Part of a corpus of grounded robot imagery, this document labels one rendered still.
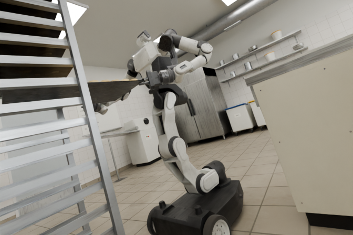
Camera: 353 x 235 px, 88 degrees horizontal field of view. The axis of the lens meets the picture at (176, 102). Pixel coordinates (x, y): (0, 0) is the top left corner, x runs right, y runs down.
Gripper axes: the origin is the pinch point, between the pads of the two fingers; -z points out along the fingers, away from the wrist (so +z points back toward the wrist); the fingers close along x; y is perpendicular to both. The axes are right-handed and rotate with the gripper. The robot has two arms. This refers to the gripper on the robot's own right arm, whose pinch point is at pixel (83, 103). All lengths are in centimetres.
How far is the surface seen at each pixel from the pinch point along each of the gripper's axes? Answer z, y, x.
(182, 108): 418, 78, 17
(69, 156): -12.7, -8.6, -31.2
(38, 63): -52, 11, 6
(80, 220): -50, 14, -55
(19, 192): -60, 3, -38
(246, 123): 350, 219, -71
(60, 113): -12.7, -8.5, -5.3
